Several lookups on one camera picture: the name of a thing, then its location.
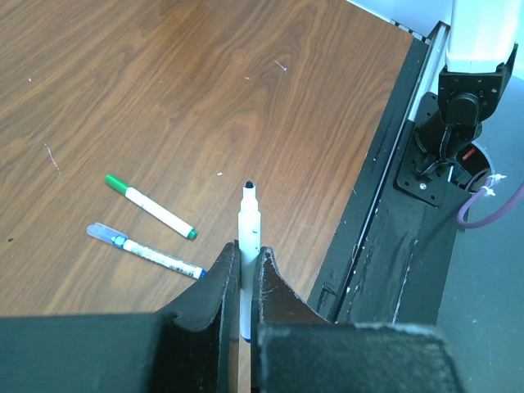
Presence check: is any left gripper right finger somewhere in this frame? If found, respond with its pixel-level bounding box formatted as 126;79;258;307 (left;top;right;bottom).
251;247;466;392

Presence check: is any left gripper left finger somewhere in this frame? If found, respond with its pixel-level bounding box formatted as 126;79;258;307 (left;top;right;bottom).
1;242;240;392

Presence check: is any grey pen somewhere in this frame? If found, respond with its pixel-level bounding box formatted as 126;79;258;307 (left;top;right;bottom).
237;181;261;342

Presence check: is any purple pen cap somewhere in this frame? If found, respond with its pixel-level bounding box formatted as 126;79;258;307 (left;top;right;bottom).
87;222;128;248

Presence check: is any white purple pen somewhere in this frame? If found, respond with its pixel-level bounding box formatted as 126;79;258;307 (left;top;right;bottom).
85;221;208;280

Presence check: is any white green pen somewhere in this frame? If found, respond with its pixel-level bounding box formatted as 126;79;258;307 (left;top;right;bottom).
123;185;197;240

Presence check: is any green pen cap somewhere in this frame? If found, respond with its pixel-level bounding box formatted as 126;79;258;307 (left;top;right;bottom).
105;174;129;195

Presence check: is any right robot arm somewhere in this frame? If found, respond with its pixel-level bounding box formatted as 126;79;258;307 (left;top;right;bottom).
414;1;522;179

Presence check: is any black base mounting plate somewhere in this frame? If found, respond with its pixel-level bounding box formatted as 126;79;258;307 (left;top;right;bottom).
307;119;468;325

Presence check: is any aluminium frame rail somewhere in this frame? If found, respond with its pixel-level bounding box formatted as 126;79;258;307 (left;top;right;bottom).
328;20;447;260

